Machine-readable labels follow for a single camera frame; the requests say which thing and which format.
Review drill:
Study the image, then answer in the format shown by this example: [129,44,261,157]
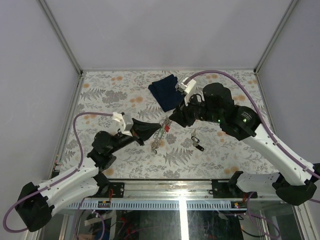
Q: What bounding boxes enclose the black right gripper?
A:
[168,91,223,128]

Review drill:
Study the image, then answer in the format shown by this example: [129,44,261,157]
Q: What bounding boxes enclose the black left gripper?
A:
[110,119,162,155]

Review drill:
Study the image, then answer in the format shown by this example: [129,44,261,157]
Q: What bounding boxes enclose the steel disc with keyrings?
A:
[151,116,172,155]

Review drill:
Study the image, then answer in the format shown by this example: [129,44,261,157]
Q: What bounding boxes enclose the red key tag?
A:
[164,125,170,133]

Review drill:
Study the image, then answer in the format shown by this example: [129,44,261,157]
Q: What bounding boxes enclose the green key tag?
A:
[159,125,166,137]

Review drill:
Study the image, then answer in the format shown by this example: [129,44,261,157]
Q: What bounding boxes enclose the silver key black tag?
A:
[191,130,204,152]

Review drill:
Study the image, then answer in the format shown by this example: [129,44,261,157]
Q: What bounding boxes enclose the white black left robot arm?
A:
[14,115,161,232]

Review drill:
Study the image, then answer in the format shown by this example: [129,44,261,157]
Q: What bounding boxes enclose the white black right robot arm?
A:
[169,78,320,206]

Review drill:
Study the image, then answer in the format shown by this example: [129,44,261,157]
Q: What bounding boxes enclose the dark blue folded cloth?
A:
[148,74,184,112]

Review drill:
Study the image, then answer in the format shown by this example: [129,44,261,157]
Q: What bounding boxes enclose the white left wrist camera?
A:
[112,112,134,137]

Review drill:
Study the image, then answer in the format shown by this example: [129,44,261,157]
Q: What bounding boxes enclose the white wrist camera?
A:
[175,77,197,106]
[112,112,134,137]

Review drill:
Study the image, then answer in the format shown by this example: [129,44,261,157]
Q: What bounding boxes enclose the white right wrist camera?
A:
[175,77,197,106]

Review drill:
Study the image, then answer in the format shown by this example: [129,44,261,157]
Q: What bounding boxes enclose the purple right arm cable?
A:
[189,69,320,238]

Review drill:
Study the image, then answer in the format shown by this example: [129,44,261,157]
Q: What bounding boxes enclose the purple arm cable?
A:
[189,69,320,238]
[3,112,115,232]

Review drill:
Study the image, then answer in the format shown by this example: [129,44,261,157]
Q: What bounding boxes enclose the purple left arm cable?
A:
[3,112,115,232]

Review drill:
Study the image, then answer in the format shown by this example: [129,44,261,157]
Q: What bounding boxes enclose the aluminium mounting rail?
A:
[62,178,307,201]

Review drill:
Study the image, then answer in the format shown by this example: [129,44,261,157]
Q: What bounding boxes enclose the white slotted cable duct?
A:
[67,200,233,211]

